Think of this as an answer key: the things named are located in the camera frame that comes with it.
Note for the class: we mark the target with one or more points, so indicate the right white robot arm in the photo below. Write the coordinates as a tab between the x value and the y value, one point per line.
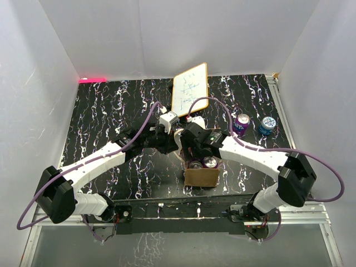
291	171

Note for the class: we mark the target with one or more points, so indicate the blue beverage can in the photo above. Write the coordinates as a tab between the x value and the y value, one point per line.
267	125

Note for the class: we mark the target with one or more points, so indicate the patterned canvas tote bag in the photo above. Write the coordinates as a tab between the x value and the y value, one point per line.
196	177

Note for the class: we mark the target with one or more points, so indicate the small wood-framed whiteboard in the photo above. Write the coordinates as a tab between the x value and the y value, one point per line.
187	87

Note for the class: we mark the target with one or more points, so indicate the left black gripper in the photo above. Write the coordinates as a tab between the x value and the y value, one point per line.
169	143

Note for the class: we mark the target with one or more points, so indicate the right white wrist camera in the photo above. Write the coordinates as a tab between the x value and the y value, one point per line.
197	120

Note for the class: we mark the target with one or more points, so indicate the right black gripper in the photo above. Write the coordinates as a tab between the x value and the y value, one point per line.
186	146

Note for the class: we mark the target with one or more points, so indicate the purple can front right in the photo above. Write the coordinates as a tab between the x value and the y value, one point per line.
210	162

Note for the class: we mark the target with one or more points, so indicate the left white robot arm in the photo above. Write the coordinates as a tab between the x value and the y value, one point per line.
59	189

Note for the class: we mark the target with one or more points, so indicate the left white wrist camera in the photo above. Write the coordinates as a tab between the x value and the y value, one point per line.
167	120

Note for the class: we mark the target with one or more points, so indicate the pink tape strip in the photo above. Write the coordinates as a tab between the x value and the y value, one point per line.
92	80

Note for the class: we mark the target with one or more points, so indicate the black front base bar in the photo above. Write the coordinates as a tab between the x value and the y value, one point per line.
197	214

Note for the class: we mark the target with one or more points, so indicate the purple can front left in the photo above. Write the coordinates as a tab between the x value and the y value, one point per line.
195	165

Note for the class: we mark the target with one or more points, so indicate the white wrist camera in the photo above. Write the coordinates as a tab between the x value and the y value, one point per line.
197	120
167	120

